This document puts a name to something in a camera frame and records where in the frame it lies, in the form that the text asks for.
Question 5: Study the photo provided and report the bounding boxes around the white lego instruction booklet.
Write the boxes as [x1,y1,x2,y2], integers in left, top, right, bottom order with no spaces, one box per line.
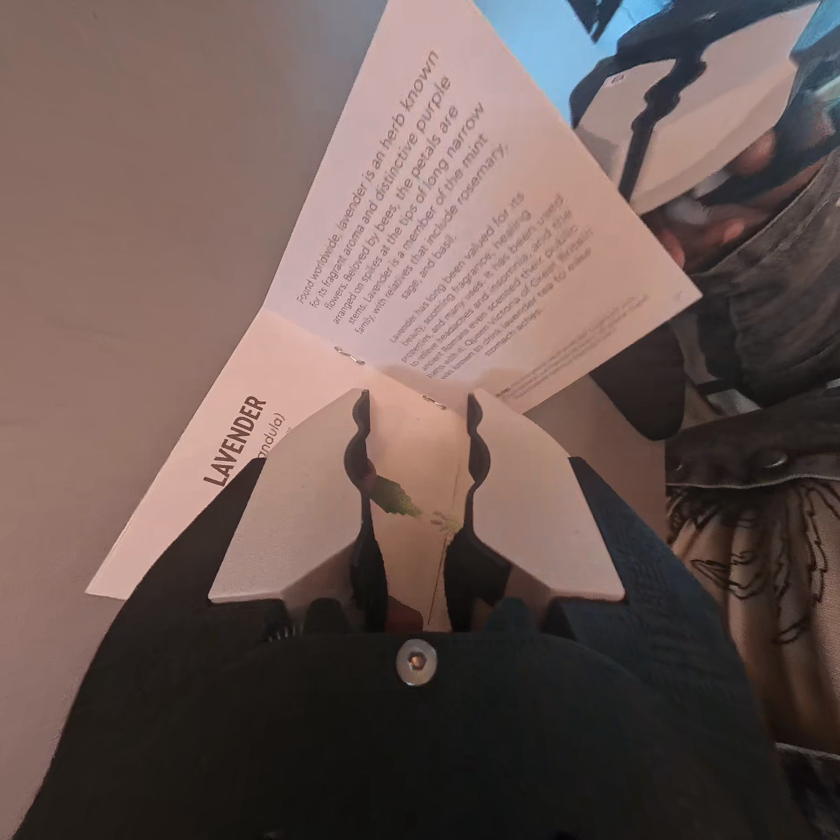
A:
[85,0,703,631]

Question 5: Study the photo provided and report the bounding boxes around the floral print shirt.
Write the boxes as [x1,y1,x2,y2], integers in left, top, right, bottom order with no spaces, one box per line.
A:
[666,476,840,756]

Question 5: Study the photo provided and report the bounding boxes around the person's right hand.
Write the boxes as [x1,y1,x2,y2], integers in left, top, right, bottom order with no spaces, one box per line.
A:
[653,128,828,273]

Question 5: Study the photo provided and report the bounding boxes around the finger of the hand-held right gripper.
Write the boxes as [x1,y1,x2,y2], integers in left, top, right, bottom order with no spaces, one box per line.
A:
[623,23,815,216]
[572,56,700,201]

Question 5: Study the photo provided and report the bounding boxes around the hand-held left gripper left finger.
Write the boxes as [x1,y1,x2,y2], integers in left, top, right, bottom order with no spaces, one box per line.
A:
[209,388,391,634]

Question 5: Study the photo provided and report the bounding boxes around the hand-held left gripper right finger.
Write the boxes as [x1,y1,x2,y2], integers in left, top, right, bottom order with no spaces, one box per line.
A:
[444,387,627,634]

